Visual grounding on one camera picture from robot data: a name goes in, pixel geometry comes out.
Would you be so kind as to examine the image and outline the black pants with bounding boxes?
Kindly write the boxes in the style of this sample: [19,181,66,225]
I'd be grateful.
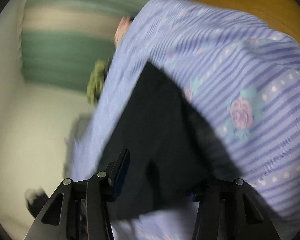
[98,63,239,220]

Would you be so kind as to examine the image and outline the olive green garment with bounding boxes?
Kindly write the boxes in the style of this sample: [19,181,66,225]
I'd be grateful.
[87,59,110,105]

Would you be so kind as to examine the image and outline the green curtain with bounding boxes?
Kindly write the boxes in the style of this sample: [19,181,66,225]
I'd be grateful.
[21,0,149,92]

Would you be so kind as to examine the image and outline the black cable connector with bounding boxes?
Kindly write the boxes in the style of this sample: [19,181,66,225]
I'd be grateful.
[25,187,49,218]

